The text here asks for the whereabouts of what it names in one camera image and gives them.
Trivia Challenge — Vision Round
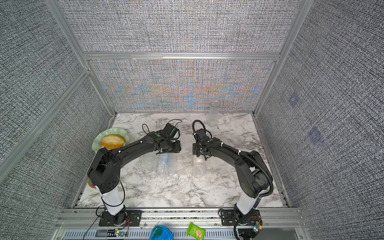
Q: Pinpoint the bubble blue item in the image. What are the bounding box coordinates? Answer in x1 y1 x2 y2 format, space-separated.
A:
157 153 173 177

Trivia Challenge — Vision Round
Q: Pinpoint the clear glass vase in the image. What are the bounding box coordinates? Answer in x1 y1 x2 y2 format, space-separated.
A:
207 101 220 127

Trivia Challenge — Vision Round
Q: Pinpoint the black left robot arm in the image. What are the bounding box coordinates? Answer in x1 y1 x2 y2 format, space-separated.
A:
88 132 182 227

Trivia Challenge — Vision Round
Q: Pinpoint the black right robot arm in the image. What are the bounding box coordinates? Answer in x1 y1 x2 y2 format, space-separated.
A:
192 120 274 227

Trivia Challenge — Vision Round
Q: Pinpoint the bread roll sandwich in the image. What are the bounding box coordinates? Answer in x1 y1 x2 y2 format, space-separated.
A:
101 135 126 150

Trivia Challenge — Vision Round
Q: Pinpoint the green scalloped glass plate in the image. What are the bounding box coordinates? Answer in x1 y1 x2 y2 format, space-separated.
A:
92 128 129 154

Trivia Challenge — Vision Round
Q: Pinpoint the green snack packet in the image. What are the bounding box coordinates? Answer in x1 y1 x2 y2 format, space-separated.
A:
187 223 206 240

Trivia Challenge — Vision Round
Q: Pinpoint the round food cup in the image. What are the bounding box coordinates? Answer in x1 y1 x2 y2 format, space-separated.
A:
88 178 96 189

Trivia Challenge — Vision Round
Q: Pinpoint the blue plastic container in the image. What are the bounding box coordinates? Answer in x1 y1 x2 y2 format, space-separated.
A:
150 226 174 240

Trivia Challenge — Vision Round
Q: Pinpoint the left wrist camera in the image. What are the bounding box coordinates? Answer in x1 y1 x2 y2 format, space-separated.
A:
161 123 180 141

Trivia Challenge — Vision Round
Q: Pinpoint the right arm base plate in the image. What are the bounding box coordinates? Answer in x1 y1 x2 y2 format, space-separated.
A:
218 209 263 228

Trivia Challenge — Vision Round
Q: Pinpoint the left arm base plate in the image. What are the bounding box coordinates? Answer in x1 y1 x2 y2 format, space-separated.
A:
99 209 142 228

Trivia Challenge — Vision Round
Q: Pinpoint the aluminium front rail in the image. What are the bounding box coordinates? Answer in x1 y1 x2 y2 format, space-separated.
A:
51 208 311 240

